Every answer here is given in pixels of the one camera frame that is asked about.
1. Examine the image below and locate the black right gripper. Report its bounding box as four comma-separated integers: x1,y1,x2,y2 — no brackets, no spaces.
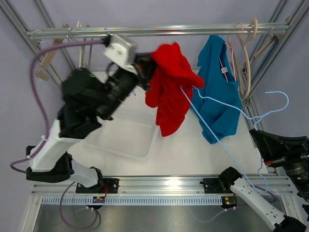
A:
250,126,309,200

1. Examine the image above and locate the red t shirt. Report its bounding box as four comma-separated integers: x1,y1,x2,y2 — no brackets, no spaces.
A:
145,43,205,137

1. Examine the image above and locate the blue t shirt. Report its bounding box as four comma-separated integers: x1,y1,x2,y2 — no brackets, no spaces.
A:
192,35,241,144

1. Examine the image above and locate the pink wire hanger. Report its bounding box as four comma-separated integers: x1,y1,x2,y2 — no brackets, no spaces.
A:
219,22,244,83

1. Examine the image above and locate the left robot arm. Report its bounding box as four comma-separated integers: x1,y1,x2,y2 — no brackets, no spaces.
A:
26,53,156,193

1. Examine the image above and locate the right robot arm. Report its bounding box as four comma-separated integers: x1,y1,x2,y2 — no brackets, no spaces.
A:
218,129,309,232

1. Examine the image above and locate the beige plastic hanger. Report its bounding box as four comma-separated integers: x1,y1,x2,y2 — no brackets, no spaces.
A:
76,20,94,71

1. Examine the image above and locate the wooden clip hanger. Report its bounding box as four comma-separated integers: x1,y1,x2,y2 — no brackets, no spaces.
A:
248,16,290,64
35,24,69,81

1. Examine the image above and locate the wooden clip hanger right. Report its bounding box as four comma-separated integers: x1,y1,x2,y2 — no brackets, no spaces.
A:
248,16,290,64

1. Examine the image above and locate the beige wooden hanger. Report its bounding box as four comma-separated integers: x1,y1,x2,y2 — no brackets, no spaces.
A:
227,18,258,99

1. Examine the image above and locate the white plastic basket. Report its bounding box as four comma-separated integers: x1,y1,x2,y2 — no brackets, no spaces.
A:
85,105,158,160

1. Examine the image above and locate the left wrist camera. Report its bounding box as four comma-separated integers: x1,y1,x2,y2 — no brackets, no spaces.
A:
104,34,137,70

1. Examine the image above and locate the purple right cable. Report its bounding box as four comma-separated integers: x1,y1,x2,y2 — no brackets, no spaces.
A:
193,186,278,223

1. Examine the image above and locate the aluminium frame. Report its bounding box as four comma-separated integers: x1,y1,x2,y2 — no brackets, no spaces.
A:
0,0,309,232

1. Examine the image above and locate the white cable duct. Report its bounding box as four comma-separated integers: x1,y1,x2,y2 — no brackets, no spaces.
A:
41,196,223,206

